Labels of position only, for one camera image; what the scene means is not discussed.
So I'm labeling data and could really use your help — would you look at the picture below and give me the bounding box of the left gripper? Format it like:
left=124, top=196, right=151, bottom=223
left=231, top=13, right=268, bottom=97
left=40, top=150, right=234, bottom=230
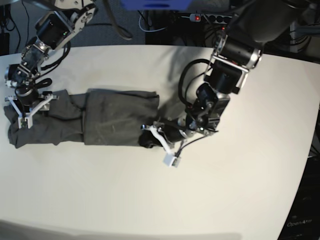
left=138, top=118, right=190, bottom=155

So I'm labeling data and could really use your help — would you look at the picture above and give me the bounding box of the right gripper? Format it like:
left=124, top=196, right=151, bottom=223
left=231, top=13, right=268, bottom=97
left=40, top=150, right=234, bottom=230
left=4, top=87, right=58, bottom=118

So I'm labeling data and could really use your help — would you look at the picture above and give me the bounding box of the dark grey T-shirt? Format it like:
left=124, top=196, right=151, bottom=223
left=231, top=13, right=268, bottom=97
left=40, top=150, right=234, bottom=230
left=3, top=89, right=160, bottom=149

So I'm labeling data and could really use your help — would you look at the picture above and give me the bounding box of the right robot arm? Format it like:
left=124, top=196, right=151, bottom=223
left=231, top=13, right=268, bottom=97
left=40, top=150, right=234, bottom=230
left=4, top=0, right=97, bottom=118

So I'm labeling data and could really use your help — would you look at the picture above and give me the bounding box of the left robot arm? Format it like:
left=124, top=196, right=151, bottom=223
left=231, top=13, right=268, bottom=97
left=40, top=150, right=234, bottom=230
left=138, top=0, right=316, bottom=153

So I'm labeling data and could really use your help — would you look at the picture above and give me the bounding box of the blue plastic box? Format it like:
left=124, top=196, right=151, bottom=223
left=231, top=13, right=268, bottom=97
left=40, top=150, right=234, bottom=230
left=120, top=0, right=192, bottom=11

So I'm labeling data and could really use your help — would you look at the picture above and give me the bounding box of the black OpenArm base box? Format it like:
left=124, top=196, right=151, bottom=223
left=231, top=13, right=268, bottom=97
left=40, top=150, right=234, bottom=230
left=278, top=156, right=320, bottom=240

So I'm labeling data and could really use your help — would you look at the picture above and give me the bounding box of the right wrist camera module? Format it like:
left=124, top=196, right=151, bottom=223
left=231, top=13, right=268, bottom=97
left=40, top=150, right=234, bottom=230
left=17, top=115, right=33, bottom=129

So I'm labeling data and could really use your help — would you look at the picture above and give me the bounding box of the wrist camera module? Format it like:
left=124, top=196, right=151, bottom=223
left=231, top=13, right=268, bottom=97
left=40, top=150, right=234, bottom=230
left=163, top=153, right=181, bottom=168
left=17, top=115, right=33, bottom=129

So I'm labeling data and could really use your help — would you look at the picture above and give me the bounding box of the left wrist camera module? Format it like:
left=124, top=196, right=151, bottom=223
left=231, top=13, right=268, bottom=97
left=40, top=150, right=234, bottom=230
left=163, top=153, right=181, bottom=168

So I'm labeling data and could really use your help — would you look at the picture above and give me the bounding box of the white cable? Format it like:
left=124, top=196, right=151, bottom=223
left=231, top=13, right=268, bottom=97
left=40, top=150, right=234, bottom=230
left=137, top=10, right=167, bottom=33

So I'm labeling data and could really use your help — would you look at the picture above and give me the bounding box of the aluminium frame profile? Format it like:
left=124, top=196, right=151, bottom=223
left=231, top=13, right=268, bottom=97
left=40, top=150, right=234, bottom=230
left=287, top=0, right=320, bottom=53

